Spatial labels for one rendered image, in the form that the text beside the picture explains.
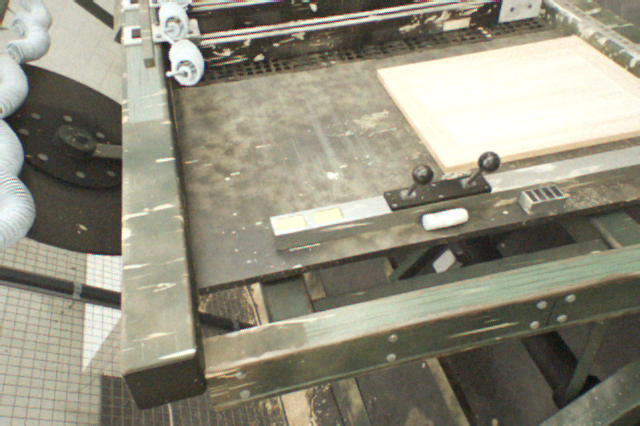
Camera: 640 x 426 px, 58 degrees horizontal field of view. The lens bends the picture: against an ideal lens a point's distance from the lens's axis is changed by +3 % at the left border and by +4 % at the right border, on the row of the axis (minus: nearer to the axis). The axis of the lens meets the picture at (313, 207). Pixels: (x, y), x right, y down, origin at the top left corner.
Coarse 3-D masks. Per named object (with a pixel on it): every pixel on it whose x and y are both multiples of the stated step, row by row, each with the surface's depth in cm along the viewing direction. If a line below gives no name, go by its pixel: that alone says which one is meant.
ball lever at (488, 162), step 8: (488, 152) 96; (480, 160) 96; (488, 160) 95; (496, 160) 95; (480, 168) 96; (488, 168) 95; (496, 168) 95; (472, 176) 103; (464, 184) 105; (472, 184) 105
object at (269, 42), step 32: (448, 0) 165; (480, 0) 164; (512, 0) 165; (128, 32) 148; (160, 32) 147; (192, 32) 146; (224, 32) 155; (256, 32) 155; (288, 32) 154; (320, 32) 156; (352, 32) 158; (384, 32) 161; (416, 32) 163; (224, 64) 155
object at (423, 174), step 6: (414, 168) 94; (420, 168) 93; (426, 168) 93; (414, 174) 94; (420, 174) 93; (426, 174) 93; (432, 174) 93; (414, 180) 94; (420, 180) 93; (426, 180) 93; (432, 180) 94; (414, 186) 99; (402, 192) 104; (408, 192) 102; (414, 192) 104; (402, 198) 104; (408, 198) 103; (414, 198) 104
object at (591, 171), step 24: (528, 168) 111; (552, 168) 111; (576, 168) 110; (600, 168) 110; (624, 168) 111; (504, 192) 107; (288, 216) 103; (312, 216) 103; (360, 216) 102; (384, 216) 103; (408, 216) 105; (288, 240) 101; (312, 240) 102
